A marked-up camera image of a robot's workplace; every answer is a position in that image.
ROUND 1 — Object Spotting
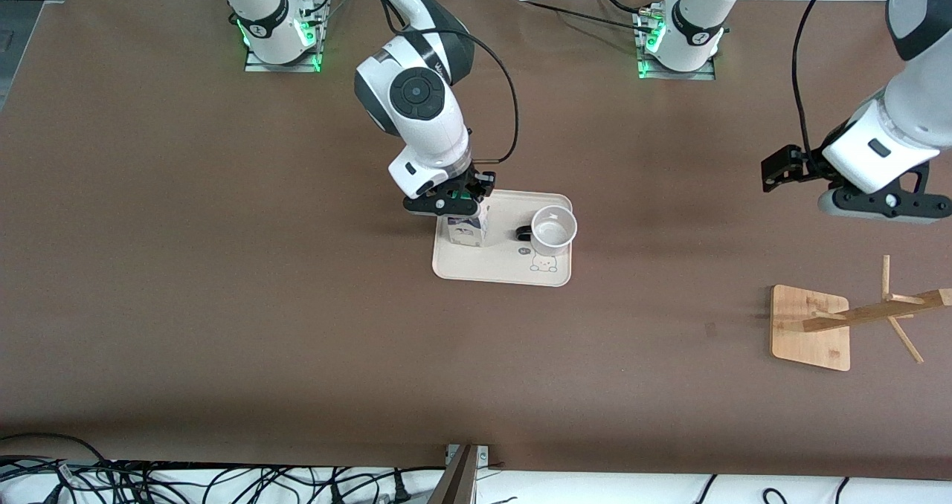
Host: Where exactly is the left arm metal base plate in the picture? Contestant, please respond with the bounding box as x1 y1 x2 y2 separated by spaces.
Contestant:
634 10 717 81

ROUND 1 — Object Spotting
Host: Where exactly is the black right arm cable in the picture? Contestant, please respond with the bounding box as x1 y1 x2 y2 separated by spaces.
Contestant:
376 0 520 167

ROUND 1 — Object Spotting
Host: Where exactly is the wooden cup rack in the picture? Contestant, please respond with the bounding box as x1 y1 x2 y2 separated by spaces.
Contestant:
770 255 952 372

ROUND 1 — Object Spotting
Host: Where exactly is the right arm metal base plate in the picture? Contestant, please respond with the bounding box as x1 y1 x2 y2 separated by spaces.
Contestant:
244 4 326 74

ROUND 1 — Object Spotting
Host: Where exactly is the blue white milk carton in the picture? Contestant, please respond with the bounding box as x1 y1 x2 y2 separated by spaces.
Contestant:
445 199 489 248

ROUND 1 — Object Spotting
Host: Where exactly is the aluminium profile bar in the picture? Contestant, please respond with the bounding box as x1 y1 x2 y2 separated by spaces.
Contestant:
428 445 490 504

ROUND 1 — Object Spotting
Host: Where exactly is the beige tray with bear print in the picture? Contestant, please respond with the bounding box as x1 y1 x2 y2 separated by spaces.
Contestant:
431 189 574 288

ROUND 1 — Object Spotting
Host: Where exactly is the white cup with black handle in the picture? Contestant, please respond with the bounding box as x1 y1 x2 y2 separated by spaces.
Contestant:
515 204 579 257

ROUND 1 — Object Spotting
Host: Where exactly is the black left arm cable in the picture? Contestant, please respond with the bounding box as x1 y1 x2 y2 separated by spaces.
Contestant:
791 0 849 164

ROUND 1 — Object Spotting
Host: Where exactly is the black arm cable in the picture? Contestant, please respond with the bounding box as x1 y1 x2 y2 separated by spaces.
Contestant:
376 0 520 167
791 0 849 164

